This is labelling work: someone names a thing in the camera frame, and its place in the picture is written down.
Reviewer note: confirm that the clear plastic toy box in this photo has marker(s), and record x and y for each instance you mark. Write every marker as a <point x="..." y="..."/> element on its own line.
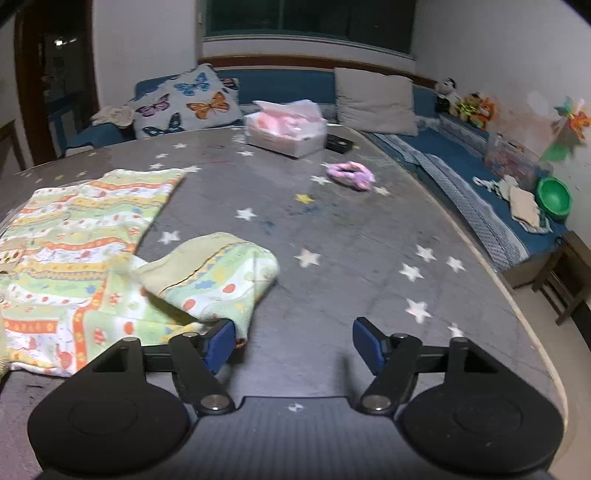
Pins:
<point x="505" y="156"/>

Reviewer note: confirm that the orange yellow plush toys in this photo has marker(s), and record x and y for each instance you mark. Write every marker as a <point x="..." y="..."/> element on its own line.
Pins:
<point x="476" y="110"/>

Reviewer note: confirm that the green plastic bowl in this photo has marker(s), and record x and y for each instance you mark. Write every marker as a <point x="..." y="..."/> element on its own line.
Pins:
<point x="554" y="198"/>

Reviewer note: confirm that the small black box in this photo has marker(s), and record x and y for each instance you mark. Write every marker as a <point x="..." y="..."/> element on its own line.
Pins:
<point x="338" y="144"/>

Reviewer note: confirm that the colourful paper pinwheel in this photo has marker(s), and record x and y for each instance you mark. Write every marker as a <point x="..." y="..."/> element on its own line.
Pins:
<point x="568" y="131"/>

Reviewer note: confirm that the beige cloth on sofa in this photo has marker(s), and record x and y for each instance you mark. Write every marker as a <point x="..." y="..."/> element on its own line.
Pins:
<point x="523" y="206"/>

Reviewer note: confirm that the dark window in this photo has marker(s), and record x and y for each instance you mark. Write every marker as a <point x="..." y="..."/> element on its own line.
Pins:
<point x="379" y="23"/>

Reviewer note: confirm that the panda plush toy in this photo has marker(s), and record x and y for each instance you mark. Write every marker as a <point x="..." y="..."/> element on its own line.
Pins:
<point x="447" y="94"/>

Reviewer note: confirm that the cream cloth on sofa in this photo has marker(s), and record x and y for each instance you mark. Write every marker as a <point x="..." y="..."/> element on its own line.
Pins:
<point x="119" y="116"/>

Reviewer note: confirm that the blue sofa bench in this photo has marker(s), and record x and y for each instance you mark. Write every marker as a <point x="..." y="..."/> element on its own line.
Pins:
<point x="446" y="156"/>

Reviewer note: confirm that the colourful patterned baby garment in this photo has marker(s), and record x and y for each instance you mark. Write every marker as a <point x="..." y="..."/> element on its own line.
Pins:
<point x="72" y="284"/>

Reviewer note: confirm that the butterfly print pillow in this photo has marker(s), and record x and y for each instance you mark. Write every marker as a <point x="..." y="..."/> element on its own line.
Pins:
<point x="191" y="101"/>

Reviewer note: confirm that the pink tissue pack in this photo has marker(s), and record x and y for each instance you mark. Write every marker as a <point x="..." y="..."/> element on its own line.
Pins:
<point x="296" y="129"/>

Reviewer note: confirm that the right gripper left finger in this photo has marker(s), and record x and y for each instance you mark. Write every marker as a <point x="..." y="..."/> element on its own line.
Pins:
<point x="131" y="407"/>

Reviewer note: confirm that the grey square cushion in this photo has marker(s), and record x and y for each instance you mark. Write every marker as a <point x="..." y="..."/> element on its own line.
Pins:
<point x="374" y="102"/>

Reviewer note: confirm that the small wooden stool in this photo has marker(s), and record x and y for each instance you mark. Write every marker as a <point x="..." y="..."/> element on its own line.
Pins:
<point x="567" y="274"/>

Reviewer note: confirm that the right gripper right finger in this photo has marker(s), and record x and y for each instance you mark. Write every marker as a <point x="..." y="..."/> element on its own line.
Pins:
<point x="457" y="406"/>

